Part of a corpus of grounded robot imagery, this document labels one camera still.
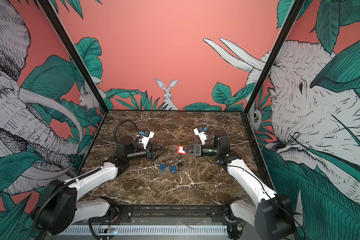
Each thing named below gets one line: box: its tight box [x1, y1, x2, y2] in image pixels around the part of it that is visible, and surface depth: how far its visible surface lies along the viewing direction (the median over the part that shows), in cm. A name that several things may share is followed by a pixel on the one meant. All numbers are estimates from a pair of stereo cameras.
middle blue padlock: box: [170, 166, 177, 173], surface depth 92 cm
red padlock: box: [177, 145, 187, 155], surface depth 74 cm
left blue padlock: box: [159, 163, 166, 171], surface depth 93 cm
